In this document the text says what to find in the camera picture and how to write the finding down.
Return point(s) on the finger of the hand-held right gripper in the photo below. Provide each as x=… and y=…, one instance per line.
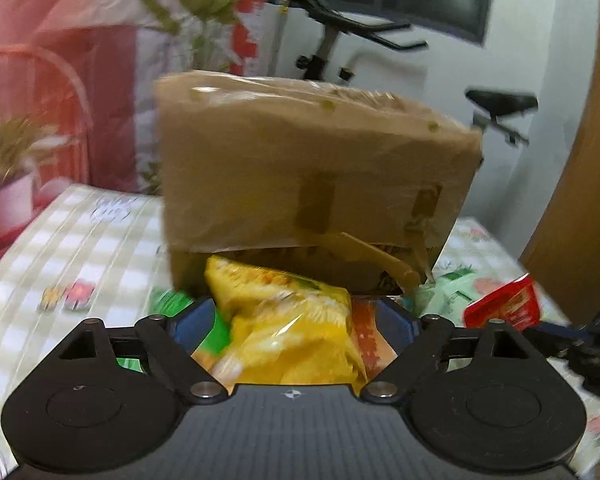
x=547, y=336

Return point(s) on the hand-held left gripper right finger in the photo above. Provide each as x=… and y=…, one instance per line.
x=389, y=321

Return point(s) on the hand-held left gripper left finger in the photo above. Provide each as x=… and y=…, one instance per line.
x=196, y=322

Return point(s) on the yellow snack packet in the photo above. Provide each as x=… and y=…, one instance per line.
x=290, y=330

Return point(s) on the brown cardboard box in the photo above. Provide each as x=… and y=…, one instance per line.
x=290, y=170

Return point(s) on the bright green snack packet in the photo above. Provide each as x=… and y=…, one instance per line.
x=212, y=332

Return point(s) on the orange snack packet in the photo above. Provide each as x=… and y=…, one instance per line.
x=367, y=332

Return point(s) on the red snack packet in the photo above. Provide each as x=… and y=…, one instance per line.
x=505, y=305

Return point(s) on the pale green snack packet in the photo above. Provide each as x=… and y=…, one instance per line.
x=445, y=290

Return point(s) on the checked flower print tablecloth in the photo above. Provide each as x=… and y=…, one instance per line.
x=80, y=245

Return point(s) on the exercise bike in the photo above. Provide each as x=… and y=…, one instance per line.
x=340, y=35

